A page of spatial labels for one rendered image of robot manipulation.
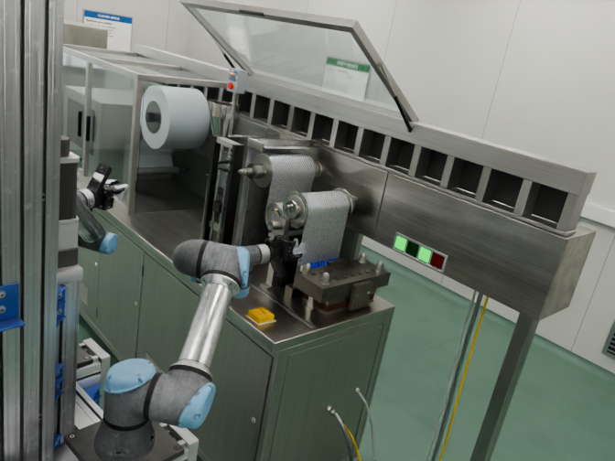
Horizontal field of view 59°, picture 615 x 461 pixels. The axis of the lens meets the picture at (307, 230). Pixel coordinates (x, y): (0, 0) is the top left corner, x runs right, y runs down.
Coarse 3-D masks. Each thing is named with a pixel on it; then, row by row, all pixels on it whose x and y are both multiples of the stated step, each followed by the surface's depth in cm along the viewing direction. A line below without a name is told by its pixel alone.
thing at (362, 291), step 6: (366, 282) 219; (354, 288) 214; (360, 288) 215; (366, 288) 218; (354, 294) 214; (360, 294) 217; (366, 294) 220; (354, 300) 216; (360, 300) 218; (366, 300) 221; (348, 306) 218; (354, 306) 217; (360, 306) 220
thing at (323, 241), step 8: (320, 224) 219; (328, 224) 222; (336, 224) 226; (344, 224) 229; (304, 232) 215; (312, 232) 218; (320, 232) 221; (328, 232) 224; (336, 232) 228; (304, 240) 216; (312, 240) 219; (320, 240) 223; (328, 240) 226; (336, 240) 229; (312, 248) 221; (320, 248) 225; (328, 248) 228; (336, 248) 231; (304, 256) 220; (312, 256) 223; (320, 256) 227; (328, 256) 230; (336, 256) 233
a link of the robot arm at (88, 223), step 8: (80, 200) 167; (80, 208) 167; (80, 216) 169; (88, 216) 172; (80, 224) 172; (88, 224) 174; (96, 224) 178; (80, 232) 176; (88, 232) 176; (96, 232) 179; (104, 232) 184; (80, 240) 185; (88, 240) 180; (96, 240) 181; (104, 240) 183; (112, 240) 185; (88, 248) 186; (96, 248) 184; (104, 248) 183; (112, 248) 186
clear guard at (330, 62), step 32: (224, 32) 252; (256, 32) 229; (288, 32) 210; (320, 32) 194; (256, 64) 266; (288, 64) 241; (320, 64) 219; (352, 64) 202; (352, 96) 230; (384, 96) 210
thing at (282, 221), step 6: (282, 216) 219; (276, 222) 216; (282, 222) 217; (288, 222) 217; (276, 228) 215; (282, 228) 217; (288, 228) 218; (270, 234) 218; (276, 234) 218; (270, 240) 218; (270, 264) 224; (270, 270) 224; (270, 276) 225; (276, 276) 225; (264, 282) 228; (270, 282) 225; (276, 282) 226; (264, 288) 224; (270, 288) 224
